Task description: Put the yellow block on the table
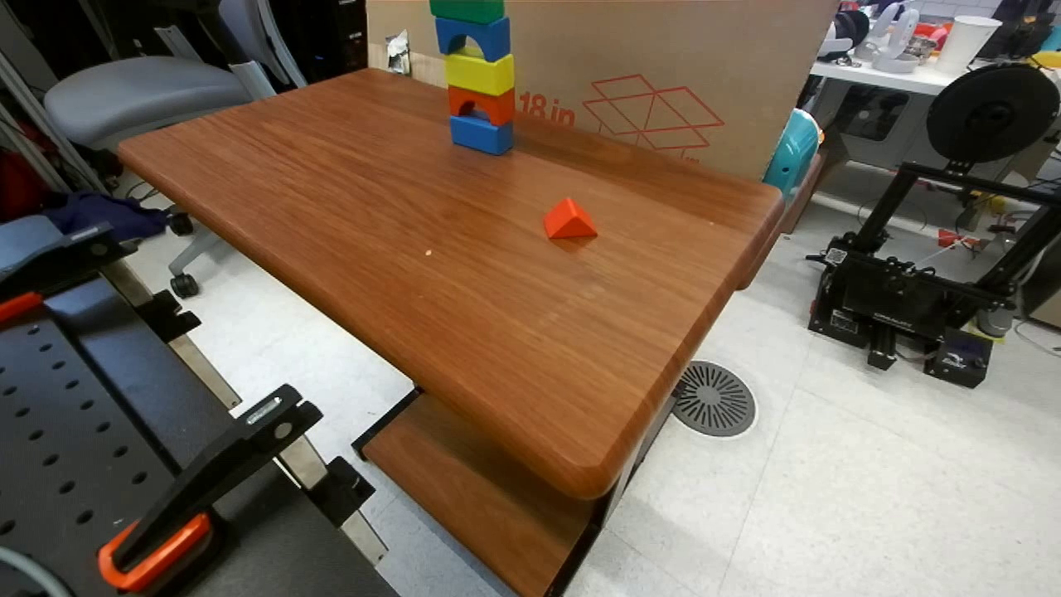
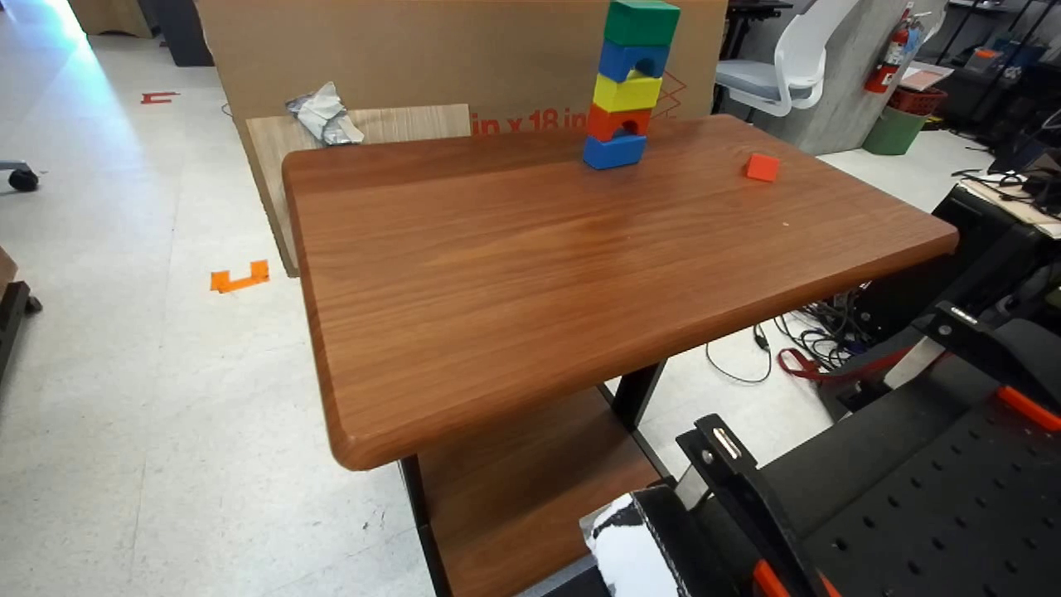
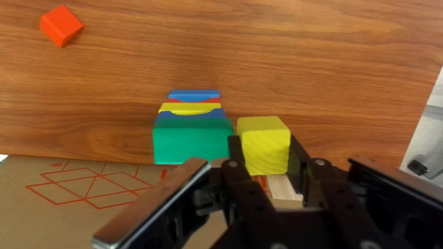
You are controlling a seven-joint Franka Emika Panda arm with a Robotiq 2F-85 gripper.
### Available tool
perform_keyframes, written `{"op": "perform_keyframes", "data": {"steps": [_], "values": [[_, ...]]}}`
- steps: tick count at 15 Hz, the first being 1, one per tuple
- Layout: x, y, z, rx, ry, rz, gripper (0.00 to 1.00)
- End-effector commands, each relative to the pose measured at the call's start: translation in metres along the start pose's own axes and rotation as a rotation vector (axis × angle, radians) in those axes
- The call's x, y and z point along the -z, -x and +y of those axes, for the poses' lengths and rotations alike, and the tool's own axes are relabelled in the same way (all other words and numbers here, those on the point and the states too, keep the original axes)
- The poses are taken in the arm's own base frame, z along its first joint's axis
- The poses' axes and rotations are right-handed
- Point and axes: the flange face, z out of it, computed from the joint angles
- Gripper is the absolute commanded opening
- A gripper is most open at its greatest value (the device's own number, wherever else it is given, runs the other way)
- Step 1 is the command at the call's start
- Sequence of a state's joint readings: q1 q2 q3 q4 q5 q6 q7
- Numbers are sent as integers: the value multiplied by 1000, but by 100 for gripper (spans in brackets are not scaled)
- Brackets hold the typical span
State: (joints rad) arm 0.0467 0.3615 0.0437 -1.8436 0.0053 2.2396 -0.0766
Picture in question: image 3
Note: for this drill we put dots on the yellow curved wooden piece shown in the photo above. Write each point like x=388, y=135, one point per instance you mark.
x=188, y=108

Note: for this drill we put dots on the green wooden block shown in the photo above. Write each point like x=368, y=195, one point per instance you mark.
x=191, y=145

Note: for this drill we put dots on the grey metal table leg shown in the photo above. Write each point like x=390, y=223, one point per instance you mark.
x=431, y=152

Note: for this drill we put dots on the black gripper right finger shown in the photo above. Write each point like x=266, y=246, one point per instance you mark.
x=323, y=194

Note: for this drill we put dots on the natural wooden block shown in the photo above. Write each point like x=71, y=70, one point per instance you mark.
x=284, y=194

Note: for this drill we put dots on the light blue wooden block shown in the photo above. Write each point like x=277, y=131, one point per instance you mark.
x=194, y=94

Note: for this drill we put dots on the red wooden piece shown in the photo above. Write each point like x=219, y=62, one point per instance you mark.
x=172, y=98

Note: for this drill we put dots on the yellow wooden block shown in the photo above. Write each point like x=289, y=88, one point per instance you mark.
x=264, y=145

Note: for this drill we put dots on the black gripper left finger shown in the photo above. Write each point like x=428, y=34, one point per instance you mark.
x=237, y=184

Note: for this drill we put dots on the cardboard sheet with orange print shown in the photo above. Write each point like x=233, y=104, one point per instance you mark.
x=42, y=221

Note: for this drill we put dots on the orange wooden block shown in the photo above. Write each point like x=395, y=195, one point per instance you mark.
x=60, y=25

